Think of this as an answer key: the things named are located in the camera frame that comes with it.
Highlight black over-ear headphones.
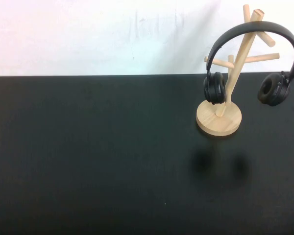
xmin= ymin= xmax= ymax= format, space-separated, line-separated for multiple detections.
xmin=202 ymin=21 xmax=294 ymax=107

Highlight wooden branch headphone stand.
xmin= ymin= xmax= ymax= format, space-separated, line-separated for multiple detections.
xmin=195 ymin=4 xmax=280 ymax=136

